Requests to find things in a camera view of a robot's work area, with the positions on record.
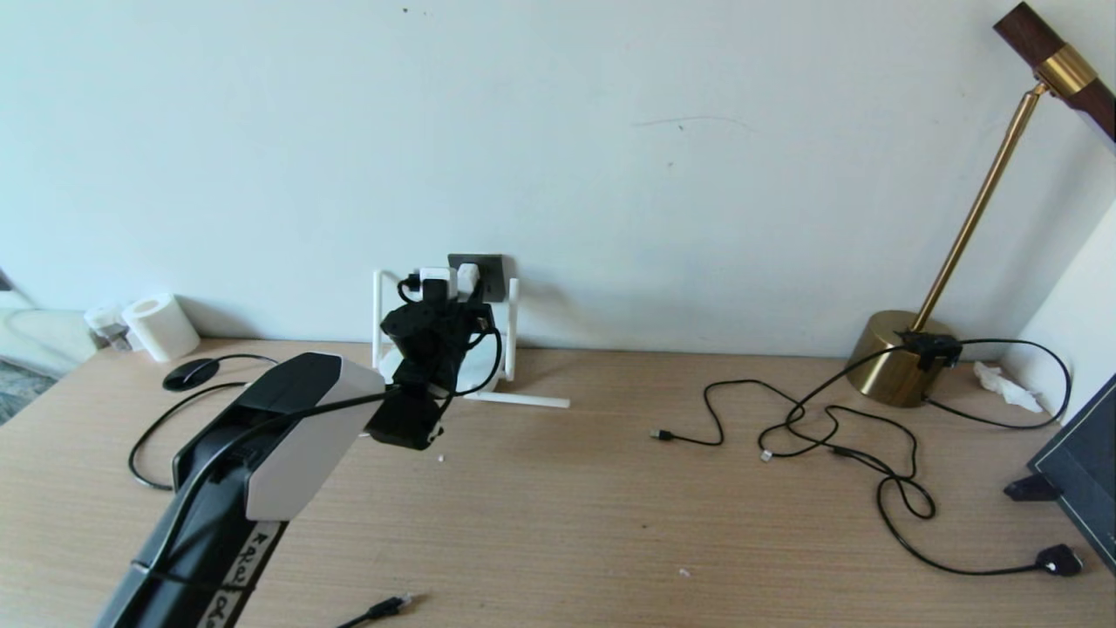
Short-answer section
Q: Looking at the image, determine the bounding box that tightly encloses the white router with antennas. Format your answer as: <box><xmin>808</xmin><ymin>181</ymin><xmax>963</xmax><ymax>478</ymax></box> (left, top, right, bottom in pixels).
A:
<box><xmin>373</xmin><ymin>269</ymin><xmax>570</xmax><ymax>411</ymax></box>

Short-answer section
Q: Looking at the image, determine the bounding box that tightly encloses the black round desk grommet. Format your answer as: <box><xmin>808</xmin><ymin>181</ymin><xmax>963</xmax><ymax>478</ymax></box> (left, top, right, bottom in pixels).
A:
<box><xmin>163</xmin><ymin>358</ymin><xmax>221</xmax><ymax>393</ymax></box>

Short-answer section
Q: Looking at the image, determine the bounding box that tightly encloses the white paper roll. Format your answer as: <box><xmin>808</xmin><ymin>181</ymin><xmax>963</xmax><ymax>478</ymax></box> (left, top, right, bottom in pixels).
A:
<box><xmin>121</xmin><ymin>294</ymin><xmax>201</xmax><ymax>364</ymax></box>

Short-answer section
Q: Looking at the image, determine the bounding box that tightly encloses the pale background furniture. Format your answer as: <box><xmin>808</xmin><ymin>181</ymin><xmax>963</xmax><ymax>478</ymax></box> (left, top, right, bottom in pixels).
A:
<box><xmin>0</xmin><ymin>305</ymin><xmax>97</xmax><ymax>376</ymax></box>

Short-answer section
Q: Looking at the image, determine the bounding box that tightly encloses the brass desk lamp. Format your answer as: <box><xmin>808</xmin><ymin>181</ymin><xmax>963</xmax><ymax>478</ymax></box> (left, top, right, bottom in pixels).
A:
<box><xmin>844</xmin><ymin>2</ymin><xmax>1116</xmax><ymax>409</ymax></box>

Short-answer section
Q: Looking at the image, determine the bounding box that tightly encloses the crumpled white tissue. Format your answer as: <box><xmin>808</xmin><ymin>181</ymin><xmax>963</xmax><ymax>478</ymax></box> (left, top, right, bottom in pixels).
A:
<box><xmin>972</xmin><ymin>362</ymin><xmax>1044</xmax><ymax>414</ymax></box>

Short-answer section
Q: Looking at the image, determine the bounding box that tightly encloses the grey wall power socket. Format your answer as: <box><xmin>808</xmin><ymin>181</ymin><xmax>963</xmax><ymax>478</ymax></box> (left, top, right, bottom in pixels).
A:
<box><xmin>448</xmin><ymin>254</ymin><xmax>507</xmax><ymax>304</ymax></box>

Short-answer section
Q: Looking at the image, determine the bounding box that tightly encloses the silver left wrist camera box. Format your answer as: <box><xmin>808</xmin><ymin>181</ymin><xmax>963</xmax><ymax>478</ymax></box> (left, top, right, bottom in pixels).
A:
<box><xmin>418</xmin><ymin>267</ymin><xmax>459</xmax><ymax>303</ymax></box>

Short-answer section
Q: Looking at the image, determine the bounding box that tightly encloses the black USB cable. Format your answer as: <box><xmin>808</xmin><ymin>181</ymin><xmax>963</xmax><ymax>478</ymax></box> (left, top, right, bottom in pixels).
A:
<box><xmin>650</xmin><ymin>379</ymin><xmax>918</xmax><ymax>480</ymax></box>

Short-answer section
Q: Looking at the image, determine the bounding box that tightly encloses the black ethernet cable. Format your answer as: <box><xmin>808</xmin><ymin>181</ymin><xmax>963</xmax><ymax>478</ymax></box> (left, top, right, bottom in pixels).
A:
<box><xmin>129</xmin><ymin>353</ymin><xmax>412</xmax><ymax>628</ymax></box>

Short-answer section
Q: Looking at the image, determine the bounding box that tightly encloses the black cable with white tip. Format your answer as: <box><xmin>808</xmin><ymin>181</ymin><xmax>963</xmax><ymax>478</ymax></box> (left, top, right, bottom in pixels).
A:
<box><xmin>759</xmin><ymin>345</ymin><xmax>912</xmax><ymax>461</ymax></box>

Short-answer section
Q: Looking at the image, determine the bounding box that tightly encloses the black block with cables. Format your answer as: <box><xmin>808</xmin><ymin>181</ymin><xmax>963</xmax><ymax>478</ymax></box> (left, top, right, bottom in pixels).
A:
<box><xmin>896</xmin><ymin>331</ymin><xmax>963</xmax><ymax>372</ymax></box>

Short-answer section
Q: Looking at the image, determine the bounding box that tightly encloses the thin black lamp cord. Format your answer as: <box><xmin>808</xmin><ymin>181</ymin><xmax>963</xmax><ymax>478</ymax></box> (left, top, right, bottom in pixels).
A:
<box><xmin>922</xmin><ymin>338</ymin><xmax>1072</xmax><ymax>431</ymax></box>

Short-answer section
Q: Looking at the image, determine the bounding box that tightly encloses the black lamp power cord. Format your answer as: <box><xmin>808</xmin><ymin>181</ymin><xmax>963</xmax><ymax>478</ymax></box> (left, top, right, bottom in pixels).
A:
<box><xmin>833</xmin><ymin>444</ymin><xmax>1085</xmax><ymax>577</ymax></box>

